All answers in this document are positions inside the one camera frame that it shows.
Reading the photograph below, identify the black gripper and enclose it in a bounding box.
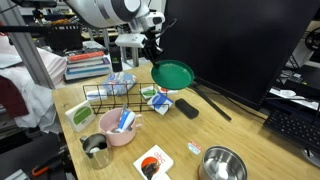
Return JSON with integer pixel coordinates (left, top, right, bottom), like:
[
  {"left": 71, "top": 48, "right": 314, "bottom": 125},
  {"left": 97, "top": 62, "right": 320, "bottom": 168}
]
[{"left": 141, "top": 29, "right": 165, "bottom": 67}]

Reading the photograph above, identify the black crate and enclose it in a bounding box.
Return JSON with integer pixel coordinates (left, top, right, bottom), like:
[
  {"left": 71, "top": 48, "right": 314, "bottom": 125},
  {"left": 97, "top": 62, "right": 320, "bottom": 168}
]
[{"left": 44, "top": 22, "right": 85, "bottom": 53}]

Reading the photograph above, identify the small steel pitcher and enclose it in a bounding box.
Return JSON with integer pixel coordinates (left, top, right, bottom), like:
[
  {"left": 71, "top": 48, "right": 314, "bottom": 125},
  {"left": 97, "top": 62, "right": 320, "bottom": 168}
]
[{"left": 78, "top": 132, "right": 115, "bottom": 171}]

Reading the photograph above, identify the aluminium frame post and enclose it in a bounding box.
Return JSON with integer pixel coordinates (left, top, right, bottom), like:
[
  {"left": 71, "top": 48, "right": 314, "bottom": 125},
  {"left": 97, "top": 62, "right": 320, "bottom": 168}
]
[{"left": 0, "top": 0, "right": 56, "bottom": 90}]

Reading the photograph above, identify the black wire rack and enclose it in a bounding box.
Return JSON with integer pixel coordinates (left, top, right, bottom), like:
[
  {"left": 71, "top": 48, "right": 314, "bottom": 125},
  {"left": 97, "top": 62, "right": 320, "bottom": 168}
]
[{"left": 82, "top": 81, "right": 169, "bottom": 116}]

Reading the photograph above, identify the white birds board book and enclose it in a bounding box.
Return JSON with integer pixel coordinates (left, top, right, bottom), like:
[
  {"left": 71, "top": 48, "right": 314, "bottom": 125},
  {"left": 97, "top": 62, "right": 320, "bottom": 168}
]
[{"left": 151, "top": 171, "right": 172, "bottom": 180}]

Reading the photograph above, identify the black computer monitor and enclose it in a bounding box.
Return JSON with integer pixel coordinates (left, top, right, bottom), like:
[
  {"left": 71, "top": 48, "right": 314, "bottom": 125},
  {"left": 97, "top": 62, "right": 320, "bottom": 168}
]
[{"left": 159, "top": 0, "right": 320, "bottom": 108}]

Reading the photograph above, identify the blue circle board book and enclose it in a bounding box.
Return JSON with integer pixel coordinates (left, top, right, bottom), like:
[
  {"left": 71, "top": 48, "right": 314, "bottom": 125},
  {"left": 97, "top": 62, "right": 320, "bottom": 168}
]
[{"left": 146, "top": 91, "right": 175, "bottom": 116}]

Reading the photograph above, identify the silver metal cup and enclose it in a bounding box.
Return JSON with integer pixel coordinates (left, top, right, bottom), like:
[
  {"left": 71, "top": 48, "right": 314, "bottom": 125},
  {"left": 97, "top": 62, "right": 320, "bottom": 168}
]
[{"left": 197, "top": 145, "right": 249, "bottom": 180}]

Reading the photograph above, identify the dark red cloth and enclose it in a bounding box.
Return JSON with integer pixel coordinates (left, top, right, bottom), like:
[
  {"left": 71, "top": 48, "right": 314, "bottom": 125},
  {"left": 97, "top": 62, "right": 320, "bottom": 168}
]
[{"left": 0, "top": 74, "right": 30, "bottom": 120}]

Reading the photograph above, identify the pink cup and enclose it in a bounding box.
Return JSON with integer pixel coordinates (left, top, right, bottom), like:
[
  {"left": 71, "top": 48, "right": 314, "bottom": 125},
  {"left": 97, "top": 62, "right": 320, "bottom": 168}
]
[{"left": 97, "top": 107, "right": 144, "bottom": 148}]

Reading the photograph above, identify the white abc board book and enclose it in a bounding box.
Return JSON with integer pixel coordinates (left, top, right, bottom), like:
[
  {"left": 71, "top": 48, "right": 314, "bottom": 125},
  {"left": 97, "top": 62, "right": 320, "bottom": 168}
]
[{"left": 132, "top": 143, "right": 175, "bottom": 180}]

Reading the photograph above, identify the black bottle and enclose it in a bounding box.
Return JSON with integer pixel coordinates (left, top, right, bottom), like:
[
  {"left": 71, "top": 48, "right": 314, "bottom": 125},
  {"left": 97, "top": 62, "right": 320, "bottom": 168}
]
[{"left": 108, "top": 43, "right": 124, "bottom": 73}]

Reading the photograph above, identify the small red white card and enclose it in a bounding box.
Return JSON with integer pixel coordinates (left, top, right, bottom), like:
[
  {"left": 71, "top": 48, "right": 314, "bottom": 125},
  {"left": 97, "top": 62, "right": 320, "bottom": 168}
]
[{"left": 186, "top": 139, "right": 204, "bottom": 156}]

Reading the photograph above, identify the white wrist mounted box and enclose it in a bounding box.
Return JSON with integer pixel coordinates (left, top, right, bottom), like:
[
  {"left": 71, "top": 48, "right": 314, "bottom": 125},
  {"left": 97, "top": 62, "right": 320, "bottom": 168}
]
[{"left": 114, "top": 32, "right": 148, "bottom": 49}]

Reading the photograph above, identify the small green circle book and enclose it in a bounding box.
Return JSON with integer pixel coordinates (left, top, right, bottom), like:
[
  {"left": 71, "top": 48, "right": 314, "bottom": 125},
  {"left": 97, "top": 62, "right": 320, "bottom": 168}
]
[{"left": 139, "top": 85, "right": 158, "bottom": 101}]

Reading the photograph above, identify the stack of books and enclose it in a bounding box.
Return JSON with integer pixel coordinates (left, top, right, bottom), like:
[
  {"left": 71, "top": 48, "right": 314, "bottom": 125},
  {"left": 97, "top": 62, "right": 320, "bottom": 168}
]
[{"left": 64, "top": 49, "right": 113, "bottom": 82}]

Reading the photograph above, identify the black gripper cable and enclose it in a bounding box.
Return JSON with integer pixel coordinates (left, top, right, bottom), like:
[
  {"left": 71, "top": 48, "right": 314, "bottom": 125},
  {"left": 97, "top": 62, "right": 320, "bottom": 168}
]
[{"left": 159, "top": 17, "right": 178, "bottom": 43}]

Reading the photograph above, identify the blue white marshmallow bag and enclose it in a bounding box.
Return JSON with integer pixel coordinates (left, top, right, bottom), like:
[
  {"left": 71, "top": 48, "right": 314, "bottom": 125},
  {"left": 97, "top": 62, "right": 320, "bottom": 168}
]
[{"left": 101, "top": 71, "right": 138, "bottom": 97}]

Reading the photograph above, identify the white cloth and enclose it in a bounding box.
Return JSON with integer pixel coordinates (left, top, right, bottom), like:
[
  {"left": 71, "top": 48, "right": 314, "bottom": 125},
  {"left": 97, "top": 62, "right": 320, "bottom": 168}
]
[{"left": 0, "top": 34, "right": 68, "bottom": 135}]

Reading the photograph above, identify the orange circle board book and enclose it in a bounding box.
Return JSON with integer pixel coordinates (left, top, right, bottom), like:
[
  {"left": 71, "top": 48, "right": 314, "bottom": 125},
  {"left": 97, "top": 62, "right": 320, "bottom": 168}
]
[{"left": 157, "top": 85, "right": 180, "bottom": 96}]

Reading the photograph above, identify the black remote control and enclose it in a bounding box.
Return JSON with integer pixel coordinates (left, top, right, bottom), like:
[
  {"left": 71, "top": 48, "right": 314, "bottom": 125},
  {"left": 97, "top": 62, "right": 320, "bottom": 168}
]
[{"left": 174, "top": 97, "right": 200, "bottom": 120}]

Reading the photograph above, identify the plain white board book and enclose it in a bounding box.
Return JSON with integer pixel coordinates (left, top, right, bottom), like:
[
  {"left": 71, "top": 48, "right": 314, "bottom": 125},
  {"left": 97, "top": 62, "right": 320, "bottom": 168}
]
[{"left": 85, "top": 87, "right": 109, "bottom": 102}]

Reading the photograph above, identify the green plate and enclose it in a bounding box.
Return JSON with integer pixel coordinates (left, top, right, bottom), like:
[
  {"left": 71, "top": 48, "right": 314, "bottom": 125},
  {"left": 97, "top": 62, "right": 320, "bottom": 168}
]
[{"left": 150, "top": 59, "right": 196, "bottom": 91}]

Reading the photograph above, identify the black keyboard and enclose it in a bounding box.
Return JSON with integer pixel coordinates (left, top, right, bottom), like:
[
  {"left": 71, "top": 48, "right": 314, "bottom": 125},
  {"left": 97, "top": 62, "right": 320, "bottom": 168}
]
[{"left": 262, "top": 109, "right": 320, "bottom": 155}]

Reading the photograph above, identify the black monitor stand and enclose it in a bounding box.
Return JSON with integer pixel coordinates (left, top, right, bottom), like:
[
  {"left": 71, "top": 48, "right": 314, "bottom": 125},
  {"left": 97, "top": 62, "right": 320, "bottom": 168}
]
[{"left": 189, "top": 77, "right": 233, "bottom": 122}]

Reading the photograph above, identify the blue handled utensil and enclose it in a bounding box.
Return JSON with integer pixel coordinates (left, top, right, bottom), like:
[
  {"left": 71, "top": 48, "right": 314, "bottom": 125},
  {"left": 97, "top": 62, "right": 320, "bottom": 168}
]
[{"left": 117, "top": 109, "right": 137, "bottom": 132}]

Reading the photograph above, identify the white vegetables board book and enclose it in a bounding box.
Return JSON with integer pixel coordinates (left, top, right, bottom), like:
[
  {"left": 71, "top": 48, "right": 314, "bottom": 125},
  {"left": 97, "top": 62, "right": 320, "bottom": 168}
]
[{"left": 64, "top": 99, "right": 97, "bottom": 133}]

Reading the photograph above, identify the metal spoon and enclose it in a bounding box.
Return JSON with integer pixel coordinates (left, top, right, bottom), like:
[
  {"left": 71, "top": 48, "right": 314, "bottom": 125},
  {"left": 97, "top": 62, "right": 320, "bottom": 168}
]
[{"left": 111, "top": 103, "right": 130, "bottom": 134}]

